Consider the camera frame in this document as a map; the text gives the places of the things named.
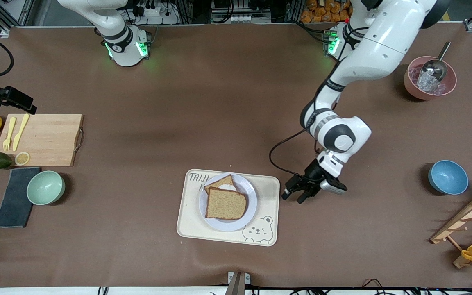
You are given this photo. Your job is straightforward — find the lavender round plate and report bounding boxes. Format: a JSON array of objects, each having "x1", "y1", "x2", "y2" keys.
[{"x1": 198, "y1": 173, "x2": 258, "y2": 232}]

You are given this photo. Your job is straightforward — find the plain brown bread slice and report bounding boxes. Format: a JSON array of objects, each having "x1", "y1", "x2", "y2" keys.
[{"x1": 205, "y1": 187, "x2": 248, "y2": 221}]

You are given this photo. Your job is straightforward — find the cream bear print tray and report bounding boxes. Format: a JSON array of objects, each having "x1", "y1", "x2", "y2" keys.
[{"x1": 177, "y1": 168, "x2": 281, "y2": 247}]

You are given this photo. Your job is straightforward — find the yellow plastic knife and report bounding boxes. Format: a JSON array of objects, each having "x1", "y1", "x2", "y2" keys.
[{"x1": 13, "y1": 113, "x2": 30, "y2": 152}]

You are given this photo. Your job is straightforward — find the yellow plastic fork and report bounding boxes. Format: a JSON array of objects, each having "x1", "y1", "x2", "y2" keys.
[{"x1": 2, "y1": 117, "x2": 17, "y2": 151}]

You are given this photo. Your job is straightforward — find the wooden cutting board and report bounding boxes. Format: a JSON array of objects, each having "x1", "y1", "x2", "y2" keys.
[{"x1": 0, "y1": 113, "x2": 85, "y2": 167}]

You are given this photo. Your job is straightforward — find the mint green bowl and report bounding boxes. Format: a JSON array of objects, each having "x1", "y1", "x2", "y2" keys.
[{"x1": 27, "y1": 170, "x2": 66, "y2": 206}]

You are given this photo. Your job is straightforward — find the dark grey cloth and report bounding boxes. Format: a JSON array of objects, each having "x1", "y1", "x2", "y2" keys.
[{"x1": 0, "y1": 167, "x2": 41, "y2": 228}]

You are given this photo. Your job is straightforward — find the pink bowl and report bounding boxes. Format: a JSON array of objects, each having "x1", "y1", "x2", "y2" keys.
[{"x1": 404, "y1": 56, "x2": 457, "y2": 100}]

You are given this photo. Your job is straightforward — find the blue bowl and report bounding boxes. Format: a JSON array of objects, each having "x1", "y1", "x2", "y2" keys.
[{"x1": 428, "y1": 160, "x2": 469, "y2": 195}]

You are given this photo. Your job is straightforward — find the clear ice cube pile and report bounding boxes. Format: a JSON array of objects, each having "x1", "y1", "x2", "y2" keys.
[{"x1": 415, "y1": 72, "x2": 446, "y2": 94}]

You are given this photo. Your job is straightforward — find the white power strip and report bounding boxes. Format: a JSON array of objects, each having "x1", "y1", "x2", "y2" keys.
[{"x1": 136, "y1": 4, "x2": 179, "y2": 25}]

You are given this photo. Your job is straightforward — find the wooden drying rack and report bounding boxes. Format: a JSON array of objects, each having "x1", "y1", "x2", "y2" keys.
[{"x1": 430, "y1": 189, "x2": 472, "y2": 269}]

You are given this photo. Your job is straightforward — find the metal scoop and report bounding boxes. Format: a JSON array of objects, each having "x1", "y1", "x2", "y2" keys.
[{"x1": 418, "y1": 41, "x2": 452, "y2": 82}]

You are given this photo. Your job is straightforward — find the orange snack bags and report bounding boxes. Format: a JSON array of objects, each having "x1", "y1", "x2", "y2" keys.
[{"x1": 300, "y1": 0, "x2": 353, "y2": 23}]

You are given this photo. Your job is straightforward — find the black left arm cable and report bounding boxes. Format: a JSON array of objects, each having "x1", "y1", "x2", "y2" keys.
[{"x1": 270, "y1": 127, "x2": 322, "y2": 181}]

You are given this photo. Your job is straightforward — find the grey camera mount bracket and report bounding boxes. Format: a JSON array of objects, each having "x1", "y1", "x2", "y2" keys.
[{"x1": 225, "y1": 271, "x2": 251, "y2": 295}]

